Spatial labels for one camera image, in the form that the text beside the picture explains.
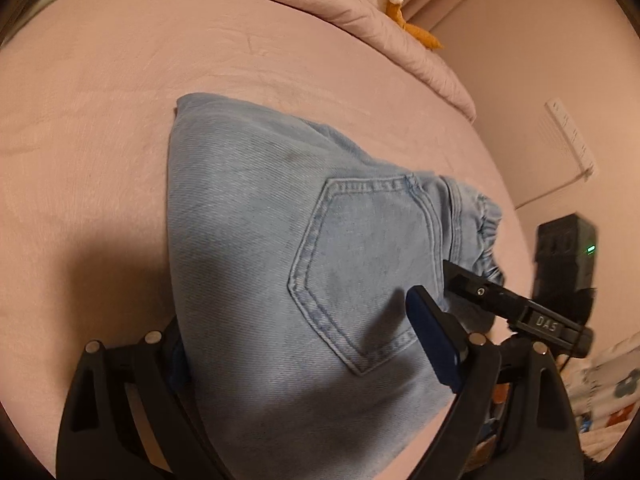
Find white wall socket strip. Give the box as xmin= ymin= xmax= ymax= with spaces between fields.
xmin=545 ymin=99 xmax=598 ymax=181

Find printed blanket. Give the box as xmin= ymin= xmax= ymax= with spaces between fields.
xmin=565 ymin=332 xmax=640 ymax=466

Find light blue denim pants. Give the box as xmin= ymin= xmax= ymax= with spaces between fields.
xmin=164 ymin=92 xmax=506 ymax=480

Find pink quilt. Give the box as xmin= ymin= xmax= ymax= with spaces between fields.
xmin=65 ymin=0 xmax=476 ymax=122

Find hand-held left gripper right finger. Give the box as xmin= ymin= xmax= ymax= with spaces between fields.
xmin=405 ymin=285 xmax=586 ymax=480

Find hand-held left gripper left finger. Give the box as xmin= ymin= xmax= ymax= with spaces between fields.
xmin=55 ymin=317 xmax=226 ymax=480

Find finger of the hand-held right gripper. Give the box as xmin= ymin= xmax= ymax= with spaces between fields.
xmin=442 ymin=259 xmax=531 ymax=322

